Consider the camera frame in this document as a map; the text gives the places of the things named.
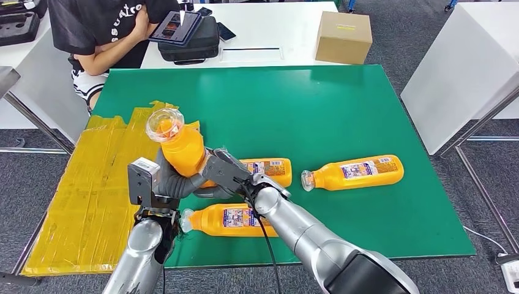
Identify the black carry bag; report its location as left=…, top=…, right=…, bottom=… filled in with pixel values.
left=157, top=16, right=220, bottom=67

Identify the brown cardboard box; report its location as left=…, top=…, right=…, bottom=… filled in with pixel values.
left=315, top=11, right=373, bottom=66

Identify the black tablet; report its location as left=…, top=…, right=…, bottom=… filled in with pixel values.
left=148, top=10, right=203, bottom=47

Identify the white floor cable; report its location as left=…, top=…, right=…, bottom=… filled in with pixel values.
left=462, top=225, right=504, bottom=255

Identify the white power strip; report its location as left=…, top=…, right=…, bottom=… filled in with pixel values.
left=496, top=253, right=519, bottom=294

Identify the yellow plastic sheet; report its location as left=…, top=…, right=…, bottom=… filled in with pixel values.
left=21, top=101, right=201, bottom=277

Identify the grey metal side table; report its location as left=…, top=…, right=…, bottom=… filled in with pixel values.
left=0, top=66, right=76, bottom=156

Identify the white desk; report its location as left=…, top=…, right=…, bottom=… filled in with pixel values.
left=0, top=16, right=88, bottom=145
left=140, top=2, right=345, bottom=69

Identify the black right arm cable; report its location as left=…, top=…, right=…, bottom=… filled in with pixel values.
left=235, top=178, right=285, bottom=294

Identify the desk cable slot cover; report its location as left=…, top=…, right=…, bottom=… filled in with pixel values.
left=220, top=47, right=284, bottom=63

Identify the white table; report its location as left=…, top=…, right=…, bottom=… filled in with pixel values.
left=400, top=3, right=519, bottom=157

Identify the metal table frame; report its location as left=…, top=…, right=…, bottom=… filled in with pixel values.
left=436, top=83, right=519, bottom=254

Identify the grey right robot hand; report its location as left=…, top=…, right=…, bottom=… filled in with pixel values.
left=201, top=148, right=254, bottom=195

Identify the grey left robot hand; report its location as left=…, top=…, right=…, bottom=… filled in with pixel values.
left=154, top=148, right=236, bottom=200

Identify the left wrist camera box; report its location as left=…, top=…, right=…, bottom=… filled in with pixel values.
left=127, top=158, right=162, bottom=208

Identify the green table board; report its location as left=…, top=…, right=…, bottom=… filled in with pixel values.
left=92, top=64, right=476, bottom=270

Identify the black equipment case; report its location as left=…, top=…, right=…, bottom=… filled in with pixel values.
left=0, top=0, right=47, bottom=17

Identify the orange detergent bottle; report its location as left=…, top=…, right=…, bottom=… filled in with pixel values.
left=239, top=157, right=293, bottom=188
left=180, top=203, right=280, bottom=238
left=301, top=154, right=405, bottom=192
left=145, top=108, right=220, bottom=189

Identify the person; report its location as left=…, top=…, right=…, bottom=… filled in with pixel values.
left=48, top=0, right=181, bottom=115

